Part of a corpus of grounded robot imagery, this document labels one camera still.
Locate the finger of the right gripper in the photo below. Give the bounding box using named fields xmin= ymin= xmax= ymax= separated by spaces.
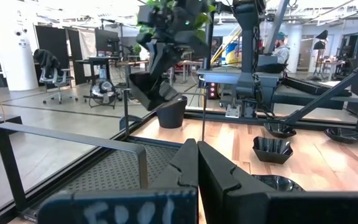
xmin=157 ymin=62 xmax=181 ymax=103
xmin=146 ymin=42 xmax=168 ymax=82

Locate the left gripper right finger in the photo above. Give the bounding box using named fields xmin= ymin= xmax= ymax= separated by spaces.
xmin=198 ymin=141 xmax=275 ymax=224

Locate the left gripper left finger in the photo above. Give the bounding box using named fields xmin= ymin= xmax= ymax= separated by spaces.
xmin=150 ymin=138 xmax=200 ymax=190

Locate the round wavy black plate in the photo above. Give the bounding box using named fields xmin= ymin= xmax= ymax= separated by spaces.
xmin=251 ymin=174 xmax=306 ymax=193

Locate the square wavy black plate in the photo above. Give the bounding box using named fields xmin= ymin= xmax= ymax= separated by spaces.
xmin=252 ymin=136 xmax=295 ymax=166

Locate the green potted plant black pot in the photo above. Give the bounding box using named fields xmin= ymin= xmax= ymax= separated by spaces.
xmin=135 ymin=0 xmax=218 ymax=129

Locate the black device with red lights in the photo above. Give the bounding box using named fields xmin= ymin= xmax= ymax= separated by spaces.
xmin=208 ymin=81 xmax=219 ymax=100

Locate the yellow and blue banner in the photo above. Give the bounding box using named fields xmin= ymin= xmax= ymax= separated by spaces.
xmin=210 ymin=26 xmax=244 ymax=67

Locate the black computer monitor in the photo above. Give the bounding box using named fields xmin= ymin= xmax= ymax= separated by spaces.
xmin=94 ymin=27 xmax=121 ymax=54

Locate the black office desk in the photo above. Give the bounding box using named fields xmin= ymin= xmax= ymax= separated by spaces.
xmin=75 ymin=55 xmax=121 ymax=86

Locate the chrome floor fan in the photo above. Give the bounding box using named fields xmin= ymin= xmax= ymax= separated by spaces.
xmin=84 ymin=77 xmax=118 ymax=110

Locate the rounded square black plate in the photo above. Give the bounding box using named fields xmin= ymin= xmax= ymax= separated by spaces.
xmin=263 ymin=121 xmax=298 ymax=139

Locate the grey metal pole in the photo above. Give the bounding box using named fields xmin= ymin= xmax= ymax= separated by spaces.
xmin=264 ymin=0 xmax=291 ymax=56

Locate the person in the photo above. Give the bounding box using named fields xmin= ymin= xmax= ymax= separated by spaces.
xmin=271 ymin=30 xmax=291 ymax=65

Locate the office chair with black jacket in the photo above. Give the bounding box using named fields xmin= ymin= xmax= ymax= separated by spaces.
xmin=32 ymin=48 xmax=80 ymax=105

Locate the oval black plate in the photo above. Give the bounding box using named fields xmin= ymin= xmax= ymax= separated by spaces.
xmin=323 ymin=126 xmax=358 ymax=144

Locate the black studio lamp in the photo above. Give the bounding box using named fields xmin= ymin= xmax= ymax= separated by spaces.
xmin=313 ymin=29 xmax=329 ymax=50

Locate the white round pillar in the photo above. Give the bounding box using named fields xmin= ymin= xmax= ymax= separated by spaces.
xmin=0 ymin=0 xmax=39 ymax=91

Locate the light wooden table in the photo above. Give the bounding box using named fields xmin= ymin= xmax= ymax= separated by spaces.
xmin=316 ymin=60 xmax=347 ymax=82

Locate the black floor platform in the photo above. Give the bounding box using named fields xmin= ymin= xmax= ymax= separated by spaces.
xmin=0 ymin=105 xmax=24 ymax=139

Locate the black mesh tray with handles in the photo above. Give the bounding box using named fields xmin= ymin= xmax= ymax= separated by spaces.
xmin=0 ymin=88 xmax=209 ymax=222

